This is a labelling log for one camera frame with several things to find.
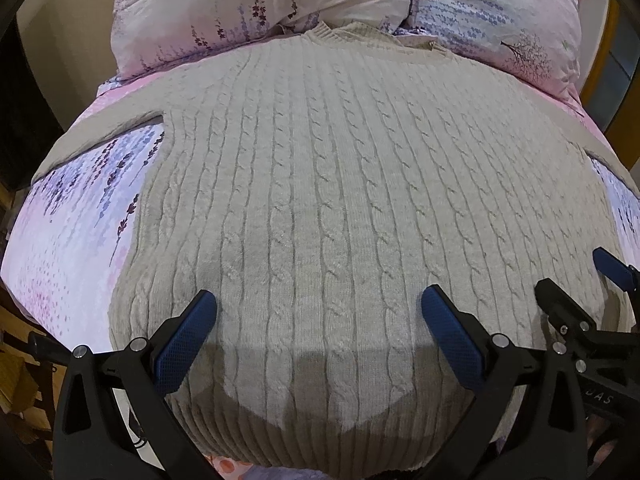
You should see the right blue floral pillow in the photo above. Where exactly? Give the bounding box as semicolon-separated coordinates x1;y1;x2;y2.
405;0;582;105

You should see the wooden wall shelf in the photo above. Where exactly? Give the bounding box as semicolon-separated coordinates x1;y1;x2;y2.
580;0;639;169

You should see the left pink floral pillow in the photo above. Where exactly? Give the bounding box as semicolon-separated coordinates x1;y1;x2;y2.
111;0;410;81

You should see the beige cable-knit sweater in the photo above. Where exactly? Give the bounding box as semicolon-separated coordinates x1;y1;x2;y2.
30;20;639;478

